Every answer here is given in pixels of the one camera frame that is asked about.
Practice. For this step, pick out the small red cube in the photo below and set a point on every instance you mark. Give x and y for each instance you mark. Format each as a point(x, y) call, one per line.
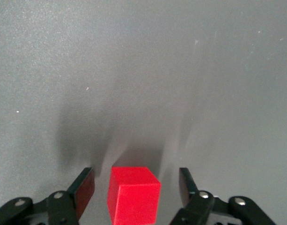
point(136, 199)

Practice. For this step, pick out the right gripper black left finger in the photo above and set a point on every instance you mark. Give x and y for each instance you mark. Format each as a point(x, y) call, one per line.
point(63, 206)

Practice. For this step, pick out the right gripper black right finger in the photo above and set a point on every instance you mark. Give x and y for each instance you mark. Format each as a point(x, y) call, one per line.
point(199, 206)

